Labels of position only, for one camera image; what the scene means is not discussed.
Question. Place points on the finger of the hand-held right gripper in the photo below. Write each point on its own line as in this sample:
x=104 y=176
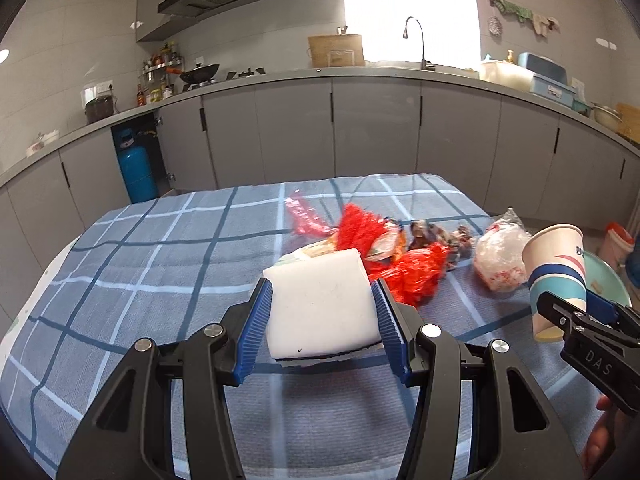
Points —
x=602 y=307
x=557 y=310

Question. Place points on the black wok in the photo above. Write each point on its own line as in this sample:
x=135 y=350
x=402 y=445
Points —
x=200 y=74

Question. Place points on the blue plaid tablecloth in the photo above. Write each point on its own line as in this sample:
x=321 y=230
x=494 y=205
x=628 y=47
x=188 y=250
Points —
x=150 y=270

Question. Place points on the pink plastic bucket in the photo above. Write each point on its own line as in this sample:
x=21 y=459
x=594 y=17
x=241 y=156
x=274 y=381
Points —
x=612 y=250

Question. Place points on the paper cup with blue stripes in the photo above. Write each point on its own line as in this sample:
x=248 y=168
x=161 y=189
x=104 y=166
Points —
x=555 y=260

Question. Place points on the metal gooseneck faucet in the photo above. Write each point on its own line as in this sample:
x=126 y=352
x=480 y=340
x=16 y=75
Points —
x=424 y=55

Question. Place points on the white plastic container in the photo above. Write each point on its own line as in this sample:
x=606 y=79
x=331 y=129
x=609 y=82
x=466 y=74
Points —
x=505 y=77

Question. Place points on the orange snack wrapper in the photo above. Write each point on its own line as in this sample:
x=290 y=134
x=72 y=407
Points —
x=390 y=245

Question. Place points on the grey kitchen cabinets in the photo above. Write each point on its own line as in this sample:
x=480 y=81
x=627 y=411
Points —
x=375 y=125

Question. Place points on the spice rack with bottles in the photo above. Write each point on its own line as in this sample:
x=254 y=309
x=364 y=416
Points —
x=160 y=60

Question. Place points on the teal printed basin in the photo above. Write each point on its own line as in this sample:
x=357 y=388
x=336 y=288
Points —
x=607 y=275

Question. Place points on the wooden board with clear box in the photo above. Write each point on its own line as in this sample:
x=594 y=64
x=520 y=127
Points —
x=330 y=45

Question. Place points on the green hanging cloth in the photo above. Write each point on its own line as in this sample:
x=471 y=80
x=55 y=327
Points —
x=512 y=9

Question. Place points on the beige hanging glove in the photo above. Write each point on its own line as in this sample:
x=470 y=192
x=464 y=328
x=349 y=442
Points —
x=545 y=24

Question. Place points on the green plastic tray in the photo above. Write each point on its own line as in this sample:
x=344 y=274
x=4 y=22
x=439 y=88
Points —
x=582 y=106

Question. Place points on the person's right hand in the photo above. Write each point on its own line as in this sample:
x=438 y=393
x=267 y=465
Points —
x=596 y=447

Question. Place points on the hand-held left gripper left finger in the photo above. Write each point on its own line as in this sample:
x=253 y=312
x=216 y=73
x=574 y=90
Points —
x=255 y=330

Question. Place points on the blue gas cylinder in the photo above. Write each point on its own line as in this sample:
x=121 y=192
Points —
x=137 y=170

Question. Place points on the clear plastic bag red print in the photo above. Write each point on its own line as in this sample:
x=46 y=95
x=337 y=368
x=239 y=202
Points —
x=500 y=255

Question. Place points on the dark candy wrapper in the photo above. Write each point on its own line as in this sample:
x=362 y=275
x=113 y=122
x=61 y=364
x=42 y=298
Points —
x=425 y=234

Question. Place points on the wooden cutting board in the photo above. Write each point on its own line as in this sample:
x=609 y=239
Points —
x=630 y=117

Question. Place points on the red crinkled plastic wrapper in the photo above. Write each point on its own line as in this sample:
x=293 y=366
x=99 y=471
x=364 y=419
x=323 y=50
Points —
x=415 y=272

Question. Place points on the red transparent wrapper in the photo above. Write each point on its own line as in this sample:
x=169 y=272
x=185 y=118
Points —
x=305 y=217

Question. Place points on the small candy wrapper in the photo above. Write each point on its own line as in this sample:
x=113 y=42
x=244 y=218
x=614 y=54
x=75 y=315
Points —
x=460 y=240

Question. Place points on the blue plastic storage boxes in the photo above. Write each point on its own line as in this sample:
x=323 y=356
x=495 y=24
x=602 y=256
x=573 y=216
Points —
x=550 y=90

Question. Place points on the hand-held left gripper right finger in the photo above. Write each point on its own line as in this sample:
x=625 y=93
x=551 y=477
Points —
x=387 y=330

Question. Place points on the gas stove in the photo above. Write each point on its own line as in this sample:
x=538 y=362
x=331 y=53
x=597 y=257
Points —
x=240 y=74

